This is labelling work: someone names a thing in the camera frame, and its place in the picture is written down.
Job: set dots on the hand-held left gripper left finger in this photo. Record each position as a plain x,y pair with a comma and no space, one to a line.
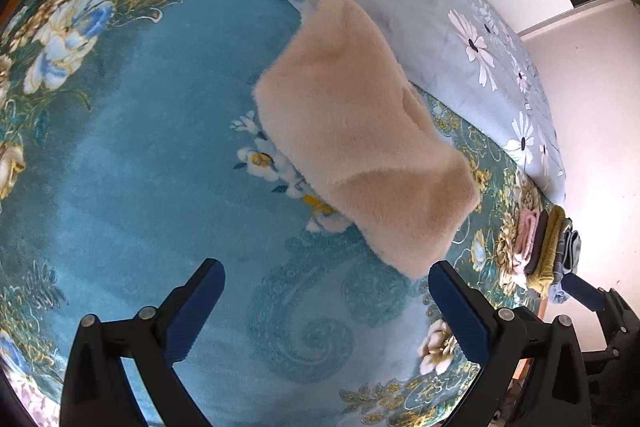
192,312

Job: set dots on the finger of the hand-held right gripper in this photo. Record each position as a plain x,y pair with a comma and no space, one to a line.
582,291

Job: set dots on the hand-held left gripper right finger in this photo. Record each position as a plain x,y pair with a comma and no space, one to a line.
462,317

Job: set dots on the beige fuzzy sweater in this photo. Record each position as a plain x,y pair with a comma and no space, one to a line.
350,127

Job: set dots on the stack of folded clothes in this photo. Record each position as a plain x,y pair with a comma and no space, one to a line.
550,252

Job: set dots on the dark grey folded cloth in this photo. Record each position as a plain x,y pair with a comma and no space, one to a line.
539,242

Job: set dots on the pink folded cloth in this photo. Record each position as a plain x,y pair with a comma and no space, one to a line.
526,237

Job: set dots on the teal floral blanket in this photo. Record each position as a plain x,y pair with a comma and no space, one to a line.
150,167

